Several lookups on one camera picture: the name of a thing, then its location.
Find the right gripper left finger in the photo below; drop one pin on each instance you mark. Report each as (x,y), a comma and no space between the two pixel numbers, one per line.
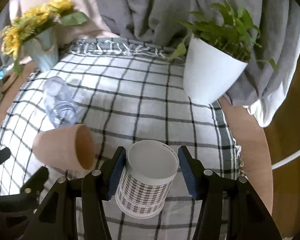
(55,217)

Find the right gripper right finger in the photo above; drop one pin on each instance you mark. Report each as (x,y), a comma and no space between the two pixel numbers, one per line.
(248,217)

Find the white patterned paper cup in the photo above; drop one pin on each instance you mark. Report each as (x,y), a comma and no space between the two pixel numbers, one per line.
(150,169)

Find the pink ceramic cup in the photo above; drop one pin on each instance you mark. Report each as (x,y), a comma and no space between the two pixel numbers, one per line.
(67,148)

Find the clear plastic cup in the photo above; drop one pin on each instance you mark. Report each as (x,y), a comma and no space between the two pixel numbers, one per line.
(58,102)

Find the white curved floor lamp pole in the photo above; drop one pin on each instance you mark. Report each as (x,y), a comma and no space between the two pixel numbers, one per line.
(287,160)

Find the sunflower bouquet in vase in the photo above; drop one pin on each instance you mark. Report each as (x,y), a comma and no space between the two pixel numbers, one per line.
(34,32)

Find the checkered grey white cloth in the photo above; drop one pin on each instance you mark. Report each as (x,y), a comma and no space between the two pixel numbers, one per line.
(125,91)

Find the white pot green plant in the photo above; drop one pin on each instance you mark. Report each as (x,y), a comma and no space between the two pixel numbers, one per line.
(216,54)

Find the grey curtain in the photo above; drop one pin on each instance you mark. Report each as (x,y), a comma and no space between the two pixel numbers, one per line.
(264,85)

